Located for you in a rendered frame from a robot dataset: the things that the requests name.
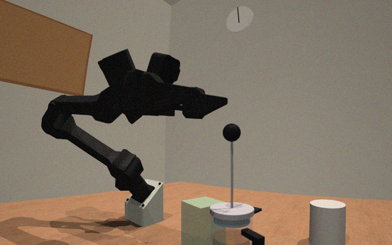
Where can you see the clear glass coffee press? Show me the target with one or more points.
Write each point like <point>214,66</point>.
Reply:
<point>231,222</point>

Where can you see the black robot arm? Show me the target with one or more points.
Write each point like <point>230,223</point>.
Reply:
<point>105,107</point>

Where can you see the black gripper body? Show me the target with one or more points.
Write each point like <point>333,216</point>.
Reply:
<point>131,97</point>

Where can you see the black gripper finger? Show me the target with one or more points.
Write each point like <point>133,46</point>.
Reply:
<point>158,96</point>
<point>205,104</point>

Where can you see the pale green block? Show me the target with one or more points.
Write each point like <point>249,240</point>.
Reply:
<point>196,221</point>

